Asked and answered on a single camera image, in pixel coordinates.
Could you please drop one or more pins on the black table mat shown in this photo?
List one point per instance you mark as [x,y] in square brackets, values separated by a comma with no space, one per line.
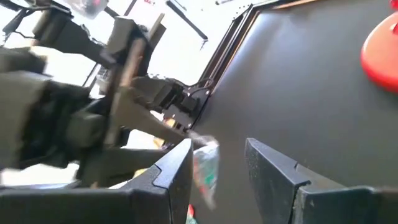
[311,109]

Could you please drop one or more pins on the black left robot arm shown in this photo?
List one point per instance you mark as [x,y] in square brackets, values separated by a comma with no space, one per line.
[71,40]

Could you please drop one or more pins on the red desk lamp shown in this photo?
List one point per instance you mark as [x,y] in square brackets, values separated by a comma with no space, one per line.
[382,56]

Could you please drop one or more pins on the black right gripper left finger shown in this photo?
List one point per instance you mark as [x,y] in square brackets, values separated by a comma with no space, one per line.
[93,207]

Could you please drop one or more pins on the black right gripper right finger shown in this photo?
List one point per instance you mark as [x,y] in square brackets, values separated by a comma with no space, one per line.
[311,205]

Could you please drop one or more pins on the black aluminium rig frame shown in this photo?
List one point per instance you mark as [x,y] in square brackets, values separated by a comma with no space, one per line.
[230,46]

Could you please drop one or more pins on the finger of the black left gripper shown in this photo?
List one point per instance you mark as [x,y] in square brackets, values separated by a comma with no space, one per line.
[124,165]
[146,118]

